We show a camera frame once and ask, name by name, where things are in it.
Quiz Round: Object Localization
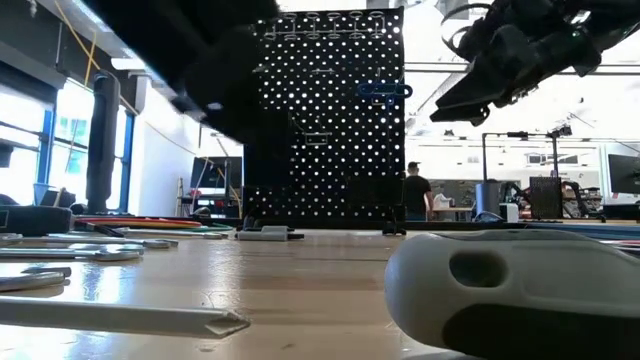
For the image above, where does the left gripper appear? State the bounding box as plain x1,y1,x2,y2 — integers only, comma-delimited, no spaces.
172,24,294,147

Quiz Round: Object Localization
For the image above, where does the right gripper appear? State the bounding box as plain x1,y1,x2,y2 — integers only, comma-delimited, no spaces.
430,22,601,126

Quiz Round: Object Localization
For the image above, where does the blue hand tool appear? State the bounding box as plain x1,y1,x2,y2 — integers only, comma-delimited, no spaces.
355,82,414,109

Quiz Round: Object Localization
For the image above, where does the grey hex key set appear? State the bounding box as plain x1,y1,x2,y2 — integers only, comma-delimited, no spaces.
236,224,306,243

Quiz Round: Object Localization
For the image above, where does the grey and black screwdriver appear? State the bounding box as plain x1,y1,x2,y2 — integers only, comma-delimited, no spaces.
383,228,640,360

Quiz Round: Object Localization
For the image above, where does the red hand tool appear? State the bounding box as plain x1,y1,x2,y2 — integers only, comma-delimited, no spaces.
597,238,640,250

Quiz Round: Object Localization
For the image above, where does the tall black plastic bin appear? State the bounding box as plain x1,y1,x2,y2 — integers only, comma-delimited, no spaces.
243,112,291,189

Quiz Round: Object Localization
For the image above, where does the black computer monitor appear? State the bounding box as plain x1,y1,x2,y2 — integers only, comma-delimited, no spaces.
190,155,244,190
607,153,640,196

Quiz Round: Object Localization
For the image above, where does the silver double prong hook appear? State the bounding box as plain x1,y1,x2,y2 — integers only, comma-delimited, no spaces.
292,112,332,146

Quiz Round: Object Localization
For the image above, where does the grey cylinder tube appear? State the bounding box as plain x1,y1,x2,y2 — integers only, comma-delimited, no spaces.
474,181,501,222

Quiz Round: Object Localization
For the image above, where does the long ceiling light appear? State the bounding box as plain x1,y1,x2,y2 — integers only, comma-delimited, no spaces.
110,57,166,71

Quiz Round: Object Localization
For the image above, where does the worktable with white items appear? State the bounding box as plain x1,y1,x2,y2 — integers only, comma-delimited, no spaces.
432,192,476,222

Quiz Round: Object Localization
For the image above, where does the person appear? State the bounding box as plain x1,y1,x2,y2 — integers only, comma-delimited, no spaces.
402,160,436,223

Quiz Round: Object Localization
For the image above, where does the small white box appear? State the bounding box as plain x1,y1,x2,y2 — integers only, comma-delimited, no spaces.
499,202,521,224

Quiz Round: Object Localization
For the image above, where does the small black perforated panel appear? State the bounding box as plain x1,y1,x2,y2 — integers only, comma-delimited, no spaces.
528,175,564,221

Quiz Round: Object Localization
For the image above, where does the black perforated pegboard stand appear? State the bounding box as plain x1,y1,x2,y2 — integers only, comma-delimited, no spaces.
243,7,406,236

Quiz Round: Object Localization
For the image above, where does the wide black plastic bin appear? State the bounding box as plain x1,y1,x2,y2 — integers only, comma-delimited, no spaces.
344,173,404,209

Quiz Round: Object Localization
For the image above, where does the silver combination wrench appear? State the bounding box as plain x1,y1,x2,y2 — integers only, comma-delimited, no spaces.
0,266,73,294
117,227,230,241
0,233,180,250
0,243,145,263

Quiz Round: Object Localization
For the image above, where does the black tape measure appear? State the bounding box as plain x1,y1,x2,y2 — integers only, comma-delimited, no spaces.
0,204,74,238

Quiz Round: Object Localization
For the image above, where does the black camera stand rig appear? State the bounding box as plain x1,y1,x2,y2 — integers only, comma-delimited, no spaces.
480,123,574,221

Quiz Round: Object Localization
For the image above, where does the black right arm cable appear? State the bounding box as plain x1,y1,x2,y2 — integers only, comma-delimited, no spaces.
439,2,496,59

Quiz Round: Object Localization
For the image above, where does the silver wire ring rack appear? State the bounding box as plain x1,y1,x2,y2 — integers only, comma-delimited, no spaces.
262,9,387,42

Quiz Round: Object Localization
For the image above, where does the blue handle screwdriver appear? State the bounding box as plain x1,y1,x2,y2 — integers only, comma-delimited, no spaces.
0,294,252,341

